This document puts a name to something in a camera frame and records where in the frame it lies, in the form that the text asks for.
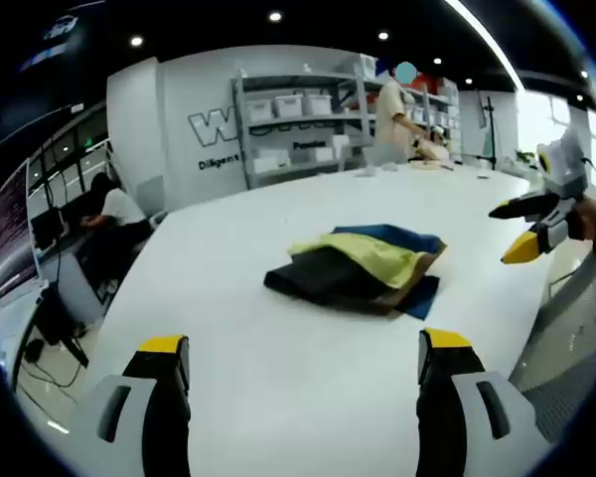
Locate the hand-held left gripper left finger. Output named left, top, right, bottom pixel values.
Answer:
left=72, top=335, right=193, bottom=477

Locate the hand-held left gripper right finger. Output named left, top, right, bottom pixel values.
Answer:
left=415, top=327, right=552, bottom=477

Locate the yellow blue grey garment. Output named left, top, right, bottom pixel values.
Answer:
left=263, top=224, right=449, bottom=322

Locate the person's right hand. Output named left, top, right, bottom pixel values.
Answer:
left=568, top=197, right=596, bottom=252

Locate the black tripod stand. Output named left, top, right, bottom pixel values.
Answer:
left=476, top=96, right=501, bottom=170

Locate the grey mesh office chair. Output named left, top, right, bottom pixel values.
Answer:
left=509, top=247, right=596, bottom=443

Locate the large computer monitor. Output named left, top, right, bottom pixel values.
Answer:
left=0, top=161, right=49, bottom=304

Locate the white storage bin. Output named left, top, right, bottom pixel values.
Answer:
left=272, top=93, right=307, bottom=118
left=305, top=92, right=334, bottom=115
left=245, top=98, right=277, bottom=123

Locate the grey metal shelving rack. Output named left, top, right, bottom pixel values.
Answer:
left=230, top=69, right=378, bottom=190

